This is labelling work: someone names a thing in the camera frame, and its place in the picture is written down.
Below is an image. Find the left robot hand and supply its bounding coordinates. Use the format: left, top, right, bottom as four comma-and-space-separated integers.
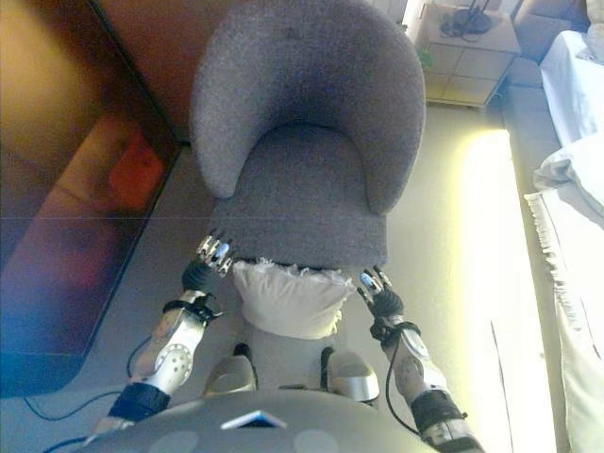
181, 228, 235, 294

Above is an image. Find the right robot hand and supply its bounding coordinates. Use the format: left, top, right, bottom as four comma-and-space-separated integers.
356, 264, 406, 316

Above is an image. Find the white fringed cushion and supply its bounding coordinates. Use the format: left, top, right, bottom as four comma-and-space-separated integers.
232, 257, 356, 341

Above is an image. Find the grey upholstered sofa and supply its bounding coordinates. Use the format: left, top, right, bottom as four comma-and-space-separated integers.
498, 0, 591, 143

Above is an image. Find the silver right robot leg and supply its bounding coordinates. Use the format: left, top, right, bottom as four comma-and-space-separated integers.
319, 346, 381, 408

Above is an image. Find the silver robot leg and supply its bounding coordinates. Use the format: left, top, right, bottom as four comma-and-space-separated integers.
319, 346, 381, 408
202, 343, 259, 397

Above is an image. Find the silver left robot leg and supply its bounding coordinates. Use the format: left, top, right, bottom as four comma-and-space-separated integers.
202, 343, 259, 397

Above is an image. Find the grey robot torso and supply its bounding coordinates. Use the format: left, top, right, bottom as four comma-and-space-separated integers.
70, 390, 457, 453

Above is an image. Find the grey fabric armchair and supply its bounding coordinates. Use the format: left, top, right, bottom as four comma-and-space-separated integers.
188, 0, 428, 271

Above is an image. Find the white fringed blanket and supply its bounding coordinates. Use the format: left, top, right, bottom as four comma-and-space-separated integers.
522, 191, 604, 453

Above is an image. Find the white tiled side table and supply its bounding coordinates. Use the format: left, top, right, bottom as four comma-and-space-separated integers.
403, 0, 521, 110

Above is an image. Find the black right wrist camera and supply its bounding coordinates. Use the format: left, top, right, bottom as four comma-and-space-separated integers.
369, 318, 394, 342

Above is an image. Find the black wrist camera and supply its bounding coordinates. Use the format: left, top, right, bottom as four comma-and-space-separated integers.
190, 292, 226, 326
369, 318, 394, 342

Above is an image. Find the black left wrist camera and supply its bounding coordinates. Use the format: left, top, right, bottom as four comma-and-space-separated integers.
190, 292, 226, 326

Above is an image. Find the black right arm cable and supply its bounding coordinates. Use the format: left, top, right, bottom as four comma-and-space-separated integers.
382, 325, 421, 433

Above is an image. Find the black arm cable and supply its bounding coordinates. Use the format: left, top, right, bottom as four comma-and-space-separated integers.
126, 337, 159, 378
382, 325, 421, 433

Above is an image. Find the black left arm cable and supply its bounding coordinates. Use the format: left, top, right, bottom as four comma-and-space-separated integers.
126, 337, 159, 378

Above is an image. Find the thin floor cable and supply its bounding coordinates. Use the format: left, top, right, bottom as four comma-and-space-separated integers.
23, 394, 124, 447

